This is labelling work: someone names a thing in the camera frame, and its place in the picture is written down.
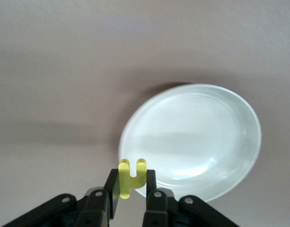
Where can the yellow foam letter h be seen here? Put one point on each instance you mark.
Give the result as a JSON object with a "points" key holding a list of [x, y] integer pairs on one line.
{"points": [[124, 175]]}

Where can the beige brown plate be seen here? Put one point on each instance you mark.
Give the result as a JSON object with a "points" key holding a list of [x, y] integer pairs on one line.
{"points": [[190, 142]]}

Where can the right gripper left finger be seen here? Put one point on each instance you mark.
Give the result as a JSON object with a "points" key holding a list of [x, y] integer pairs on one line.
{"points": [[95, 208]]}

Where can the brown table cover sheet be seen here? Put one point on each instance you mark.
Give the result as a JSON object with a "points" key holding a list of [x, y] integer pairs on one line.
{"points": [[64, 71]]}

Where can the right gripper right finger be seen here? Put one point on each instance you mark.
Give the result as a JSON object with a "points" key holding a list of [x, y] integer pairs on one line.
{"points": [[159, 208]]}

